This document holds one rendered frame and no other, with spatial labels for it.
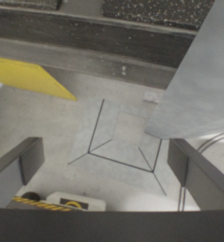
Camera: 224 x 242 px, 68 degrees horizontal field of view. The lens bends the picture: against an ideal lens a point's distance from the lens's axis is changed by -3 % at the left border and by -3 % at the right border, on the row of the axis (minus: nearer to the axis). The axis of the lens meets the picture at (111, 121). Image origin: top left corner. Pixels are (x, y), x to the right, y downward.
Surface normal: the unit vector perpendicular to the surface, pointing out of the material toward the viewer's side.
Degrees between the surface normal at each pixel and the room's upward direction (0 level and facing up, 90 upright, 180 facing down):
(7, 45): 0
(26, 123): 0
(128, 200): 0
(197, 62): 90
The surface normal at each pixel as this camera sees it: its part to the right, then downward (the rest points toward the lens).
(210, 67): -0.39, 0.92
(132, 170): -0.18, 0.02
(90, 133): -0.29, -0.20
